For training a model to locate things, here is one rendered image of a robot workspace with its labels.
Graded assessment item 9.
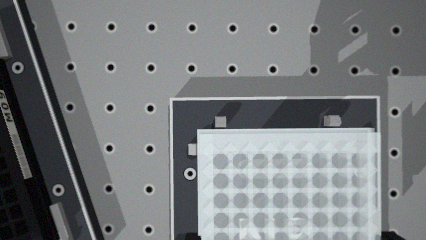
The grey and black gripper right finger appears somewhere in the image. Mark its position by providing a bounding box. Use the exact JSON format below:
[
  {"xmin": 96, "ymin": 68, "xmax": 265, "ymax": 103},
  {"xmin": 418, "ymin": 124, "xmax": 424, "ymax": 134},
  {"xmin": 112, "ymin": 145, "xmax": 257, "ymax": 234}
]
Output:
[{"xmin": 381, "ymin": 231, "xmax": 405, "ymax": 240}]

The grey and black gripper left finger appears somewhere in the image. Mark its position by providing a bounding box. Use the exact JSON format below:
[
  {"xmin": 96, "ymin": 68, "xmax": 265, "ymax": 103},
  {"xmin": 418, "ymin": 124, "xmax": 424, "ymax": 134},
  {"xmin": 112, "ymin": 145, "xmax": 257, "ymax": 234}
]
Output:
[{"xmin": 185, "ymin": 233, "xmax": 201, "ymax": 240}]

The white multi-well plate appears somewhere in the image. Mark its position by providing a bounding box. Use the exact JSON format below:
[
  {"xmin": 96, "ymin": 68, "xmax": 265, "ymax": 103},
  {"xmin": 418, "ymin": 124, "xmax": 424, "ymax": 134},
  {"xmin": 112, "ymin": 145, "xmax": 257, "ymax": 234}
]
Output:
[{"xmin": 197, "ymin": 128, "xmax": 381, "ymax": 240}]

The grey perforated base plate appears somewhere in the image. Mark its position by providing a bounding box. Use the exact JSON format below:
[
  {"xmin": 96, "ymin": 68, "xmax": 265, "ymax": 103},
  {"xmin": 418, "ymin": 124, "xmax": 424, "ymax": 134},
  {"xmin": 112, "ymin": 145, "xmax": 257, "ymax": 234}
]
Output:
[{"xmin": 25, "ymin": 0, "xmax": 426, "ymax": 240}]

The black well plate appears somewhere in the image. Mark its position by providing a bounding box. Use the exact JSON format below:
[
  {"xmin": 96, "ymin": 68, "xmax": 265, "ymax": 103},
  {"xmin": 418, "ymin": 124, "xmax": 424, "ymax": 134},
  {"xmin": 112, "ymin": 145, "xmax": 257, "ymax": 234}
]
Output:
[{"xmin": 0, "ymin": 59, "xmax": 60, "ymax": 240}]

